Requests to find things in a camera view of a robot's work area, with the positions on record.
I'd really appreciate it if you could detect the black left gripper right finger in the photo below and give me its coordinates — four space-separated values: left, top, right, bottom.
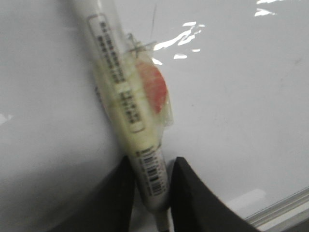
170 157 258 232

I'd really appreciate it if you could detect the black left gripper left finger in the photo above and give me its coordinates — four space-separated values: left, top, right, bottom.
52 156 135 232

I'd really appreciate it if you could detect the white whiteboard marker with tape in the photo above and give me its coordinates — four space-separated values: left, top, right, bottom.
70 0 170 232

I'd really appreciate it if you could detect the white whiteboard with aluminium frame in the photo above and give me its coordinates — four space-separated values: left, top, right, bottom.
0 0 309 232

